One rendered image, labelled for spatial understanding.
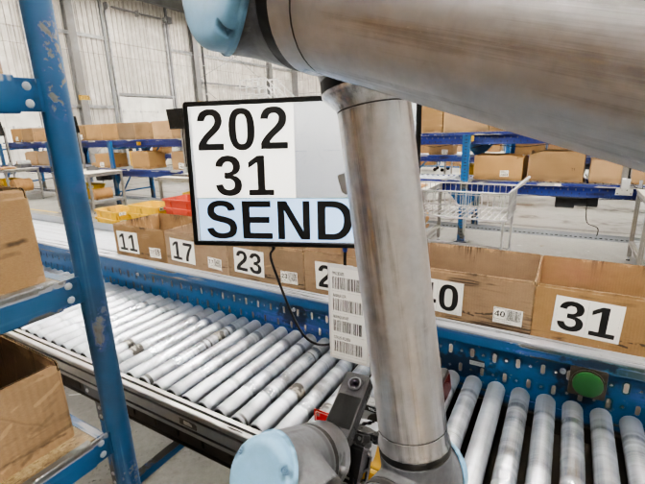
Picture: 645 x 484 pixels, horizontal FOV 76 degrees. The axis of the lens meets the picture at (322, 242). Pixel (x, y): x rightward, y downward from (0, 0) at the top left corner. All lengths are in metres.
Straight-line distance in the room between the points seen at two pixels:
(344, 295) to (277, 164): 0.30
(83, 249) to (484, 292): 1.10
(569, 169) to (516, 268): 3.98
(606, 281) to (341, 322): 1.03
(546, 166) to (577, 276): 4.00
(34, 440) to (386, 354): 0.40
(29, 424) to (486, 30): 0.56
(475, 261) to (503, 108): 1.40
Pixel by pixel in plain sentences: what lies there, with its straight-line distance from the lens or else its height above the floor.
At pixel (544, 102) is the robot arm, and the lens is 0.23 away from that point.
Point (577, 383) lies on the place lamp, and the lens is 1.35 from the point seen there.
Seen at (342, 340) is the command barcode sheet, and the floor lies 1.09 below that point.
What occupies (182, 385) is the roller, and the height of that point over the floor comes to 0.75.
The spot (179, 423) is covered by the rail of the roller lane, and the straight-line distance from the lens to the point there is 1.35.
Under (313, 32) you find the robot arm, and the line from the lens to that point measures 0.31.
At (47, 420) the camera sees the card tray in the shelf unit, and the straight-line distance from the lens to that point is 0.60.
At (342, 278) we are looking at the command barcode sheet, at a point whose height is 1.22.
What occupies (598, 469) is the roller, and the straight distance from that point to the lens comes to 1.21.
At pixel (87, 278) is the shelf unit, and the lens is 0.52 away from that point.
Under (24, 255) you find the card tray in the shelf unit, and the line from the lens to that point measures 0.52.
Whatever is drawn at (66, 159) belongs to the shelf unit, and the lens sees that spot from 0.50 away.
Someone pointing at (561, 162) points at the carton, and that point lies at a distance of 5.53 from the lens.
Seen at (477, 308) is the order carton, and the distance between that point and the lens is 1.37.
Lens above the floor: 1.49
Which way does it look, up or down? 15 degrees down
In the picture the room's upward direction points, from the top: 2 degrees counter-clockwise
